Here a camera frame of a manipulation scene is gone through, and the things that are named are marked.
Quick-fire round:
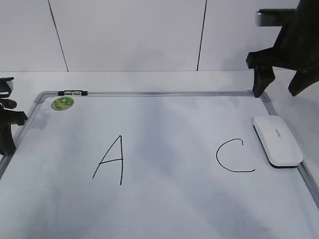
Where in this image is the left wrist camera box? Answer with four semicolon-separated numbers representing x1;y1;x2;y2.
0;77;14;98

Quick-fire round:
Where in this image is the round green magnet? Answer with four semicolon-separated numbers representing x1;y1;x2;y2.
51;97;75;111

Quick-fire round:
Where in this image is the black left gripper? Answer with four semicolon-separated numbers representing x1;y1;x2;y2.
0;98;27;155

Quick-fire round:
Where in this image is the white board eraser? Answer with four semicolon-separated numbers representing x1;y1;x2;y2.
252;116;304;168

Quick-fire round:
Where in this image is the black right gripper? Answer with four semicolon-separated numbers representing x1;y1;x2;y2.
246;0;319;98

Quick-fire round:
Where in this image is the white board with grey frame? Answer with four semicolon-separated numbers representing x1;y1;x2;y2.
0;95;319;239

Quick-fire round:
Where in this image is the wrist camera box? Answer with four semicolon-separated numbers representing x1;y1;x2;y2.
0;77;14;98
255;8;296;27

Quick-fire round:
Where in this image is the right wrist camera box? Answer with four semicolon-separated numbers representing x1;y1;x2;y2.
255;8;296;27

